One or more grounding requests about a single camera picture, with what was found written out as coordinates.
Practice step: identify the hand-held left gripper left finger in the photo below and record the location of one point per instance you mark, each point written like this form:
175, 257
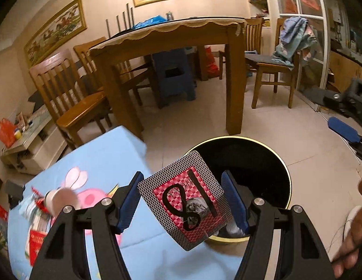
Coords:
130, 204

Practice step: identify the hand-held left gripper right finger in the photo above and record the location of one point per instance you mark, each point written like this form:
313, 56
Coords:
235, 204

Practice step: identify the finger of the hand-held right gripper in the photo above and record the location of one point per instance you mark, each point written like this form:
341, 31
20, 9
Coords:
329, 99
342, 128

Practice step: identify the black trash bin gold rim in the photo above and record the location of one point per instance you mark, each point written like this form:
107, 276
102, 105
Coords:
256, 166

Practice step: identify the patterned playing card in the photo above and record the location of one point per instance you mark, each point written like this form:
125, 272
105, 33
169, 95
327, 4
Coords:
181, 198

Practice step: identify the red printed packet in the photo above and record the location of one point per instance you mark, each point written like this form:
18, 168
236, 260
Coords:
36, 245

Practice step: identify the person's right hand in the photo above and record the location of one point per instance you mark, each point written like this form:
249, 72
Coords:
353, 233

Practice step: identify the blue cartoon printed blanket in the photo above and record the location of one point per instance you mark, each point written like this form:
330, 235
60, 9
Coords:
105, 157

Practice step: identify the wooden slat-back chair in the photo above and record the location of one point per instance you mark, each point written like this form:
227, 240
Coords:
254, 32
82, 51
79, 105
271, 73

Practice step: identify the glass sliding door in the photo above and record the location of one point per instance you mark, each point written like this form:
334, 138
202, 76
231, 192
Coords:
322, 35

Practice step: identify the pile of clothes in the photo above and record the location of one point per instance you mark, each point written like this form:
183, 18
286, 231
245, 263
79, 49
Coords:
294, 40

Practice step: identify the dark seat cushion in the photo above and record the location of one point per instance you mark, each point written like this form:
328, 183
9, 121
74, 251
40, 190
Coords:
256, 58

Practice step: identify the white low cabinet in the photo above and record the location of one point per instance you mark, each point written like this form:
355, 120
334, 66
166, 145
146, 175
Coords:
38, 151

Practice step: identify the red plastic bag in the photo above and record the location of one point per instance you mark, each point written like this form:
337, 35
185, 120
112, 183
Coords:
211, 64

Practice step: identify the red printed box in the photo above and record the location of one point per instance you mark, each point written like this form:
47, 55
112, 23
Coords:
0, 215

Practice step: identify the red mesh bag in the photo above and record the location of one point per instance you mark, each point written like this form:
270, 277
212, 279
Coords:
6, 131

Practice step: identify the blue plastic stool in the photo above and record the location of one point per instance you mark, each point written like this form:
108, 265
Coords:
175, 64

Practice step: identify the beige lace tablecloth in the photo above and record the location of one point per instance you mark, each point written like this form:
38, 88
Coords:
198, 20

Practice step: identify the wooden dining table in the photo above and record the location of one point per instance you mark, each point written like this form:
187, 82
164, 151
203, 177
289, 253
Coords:
169, 39

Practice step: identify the small grey jar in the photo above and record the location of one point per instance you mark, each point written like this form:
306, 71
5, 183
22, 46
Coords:
169, 16

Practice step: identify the blue plastic bag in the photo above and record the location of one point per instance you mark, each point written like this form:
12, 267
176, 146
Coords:
151, 21

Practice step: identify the dark metal rods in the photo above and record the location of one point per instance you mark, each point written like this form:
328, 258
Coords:
129, 17

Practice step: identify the long gold-framed painting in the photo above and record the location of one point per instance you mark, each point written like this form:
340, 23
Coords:
55, 32

